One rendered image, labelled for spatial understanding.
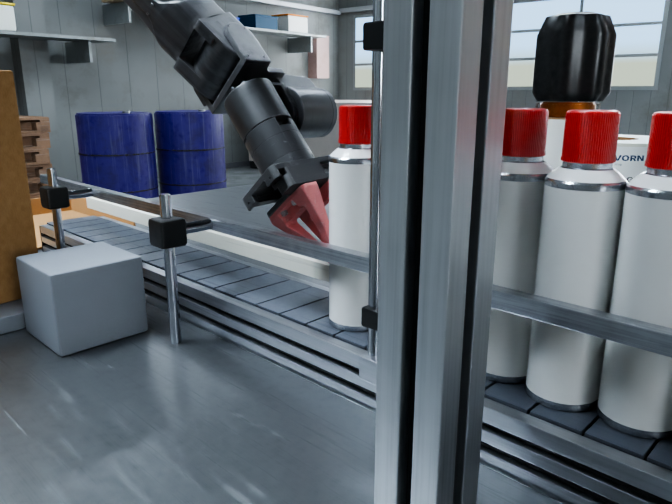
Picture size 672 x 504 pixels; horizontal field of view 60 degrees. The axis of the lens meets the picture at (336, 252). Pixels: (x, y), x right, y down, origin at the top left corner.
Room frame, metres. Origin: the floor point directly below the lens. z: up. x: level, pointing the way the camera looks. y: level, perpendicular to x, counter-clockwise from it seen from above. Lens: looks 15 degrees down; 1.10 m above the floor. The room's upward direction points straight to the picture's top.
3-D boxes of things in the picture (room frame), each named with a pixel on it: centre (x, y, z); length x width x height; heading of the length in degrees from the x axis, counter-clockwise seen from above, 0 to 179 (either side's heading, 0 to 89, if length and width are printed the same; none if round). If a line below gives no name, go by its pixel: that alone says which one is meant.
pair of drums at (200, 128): (5.11, 1.55, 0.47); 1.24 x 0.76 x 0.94; 142
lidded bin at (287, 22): (9.22, 0.67, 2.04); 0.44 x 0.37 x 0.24; 142
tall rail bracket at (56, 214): (0.82, 0.38, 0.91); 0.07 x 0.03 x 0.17; 136
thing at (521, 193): (0.43, -0.14, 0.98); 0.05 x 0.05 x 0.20
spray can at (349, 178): (0.53, -0.02, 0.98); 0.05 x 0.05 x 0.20
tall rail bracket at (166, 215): (0.61, 0.16, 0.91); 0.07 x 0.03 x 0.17; 136
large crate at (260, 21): (8.72, 1.08, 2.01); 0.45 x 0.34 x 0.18; 142
